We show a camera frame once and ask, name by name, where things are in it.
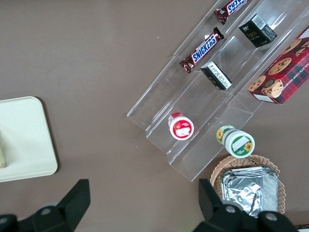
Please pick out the small black carton box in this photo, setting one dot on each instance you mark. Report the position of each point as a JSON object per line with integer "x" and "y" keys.
{"x": 257, "y": 31}
{"x": 217, "y": 76}

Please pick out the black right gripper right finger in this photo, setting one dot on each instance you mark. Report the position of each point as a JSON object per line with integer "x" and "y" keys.
{"x": 212, "y": 212}

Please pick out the light tan wicker basket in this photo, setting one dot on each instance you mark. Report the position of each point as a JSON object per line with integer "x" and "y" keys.
{"x": 241, "y": 162}

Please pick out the aluminium foil tray stack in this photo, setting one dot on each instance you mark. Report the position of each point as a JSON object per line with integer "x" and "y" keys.
{"x": 251, "y": 191}

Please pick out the cream rectangular serving tray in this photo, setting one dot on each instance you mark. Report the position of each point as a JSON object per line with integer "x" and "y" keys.
{"x": 26, "y": 140}

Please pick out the snickers chocolate bar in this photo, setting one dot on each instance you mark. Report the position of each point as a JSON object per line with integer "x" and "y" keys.
{"x": 202, "y": 50}
{"x": 231, "y": 8}

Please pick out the green lid yogurt cup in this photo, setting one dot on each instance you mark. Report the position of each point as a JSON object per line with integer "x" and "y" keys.
{"x": 239, "y": 143}

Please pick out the red tartan cookie box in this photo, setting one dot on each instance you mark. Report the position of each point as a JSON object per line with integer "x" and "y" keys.
{"x": 285, "y": 72}

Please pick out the red lid yogurt cup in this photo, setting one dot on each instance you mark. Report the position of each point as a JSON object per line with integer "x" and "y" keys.
{"x": 181, "y": 128}

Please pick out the clear acrylic stepped stand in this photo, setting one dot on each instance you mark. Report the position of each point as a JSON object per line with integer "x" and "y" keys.
{"x": 212, "y": 106}

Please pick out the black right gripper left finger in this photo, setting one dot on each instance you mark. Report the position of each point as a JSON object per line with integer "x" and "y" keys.
{"x": 70, "y": 207}

